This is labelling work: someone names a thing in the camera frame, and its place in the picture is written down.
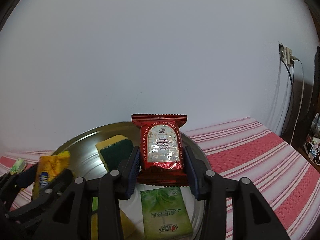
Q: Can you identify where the black monitor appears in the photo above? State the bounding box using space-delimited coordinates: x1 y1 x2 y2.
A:
310 46 320 130

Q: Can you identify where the red snack packet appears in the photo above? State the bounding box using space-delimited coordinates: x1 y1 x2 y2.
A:
131 113 188 187

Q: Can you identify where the wall outlet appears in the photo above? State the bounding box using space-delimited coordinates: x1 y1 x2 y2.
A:
279 42 288 62

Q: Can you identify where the white coiled charger cable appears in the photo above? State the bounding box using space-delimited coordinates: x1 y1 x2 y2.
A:
308 145 320 165

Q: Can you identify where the yellow green scouring sponge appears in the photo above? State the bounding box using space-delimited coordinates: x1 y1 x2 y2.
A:
95 134 135 177
90 197 137 240

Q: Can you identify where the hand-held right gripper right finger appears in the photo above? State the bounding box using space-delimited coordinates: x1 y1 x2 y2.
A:
184 146 292 240

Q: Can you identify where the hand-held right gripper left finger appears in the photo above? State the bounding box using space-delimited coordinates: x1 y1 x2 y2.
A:
35 146 140 240

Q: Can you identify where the yellow snack packet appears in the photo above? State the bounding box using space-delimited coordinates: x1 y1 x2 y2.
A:
32 150 71 202

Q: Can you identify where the white power cable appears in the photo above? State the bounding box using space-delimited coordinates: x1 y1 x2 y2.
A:
289 56 305 145

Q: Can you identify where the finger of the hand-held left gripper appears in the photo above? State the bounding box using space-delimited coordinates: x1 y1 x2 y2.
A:
10 169 74 220
0 165 38 205

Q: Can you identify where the white plug adapter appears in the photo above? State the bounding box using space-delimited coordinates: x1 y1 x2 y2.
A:
285 47 296 68

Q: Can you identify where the green tissue pack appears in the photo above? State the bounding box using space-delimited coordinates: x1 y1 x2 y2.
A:
140 187 193 240
9 158 27 175

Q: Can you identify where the round cookie tin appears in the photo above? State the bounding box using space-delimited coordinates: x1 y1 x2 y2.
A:
31 121 208 240

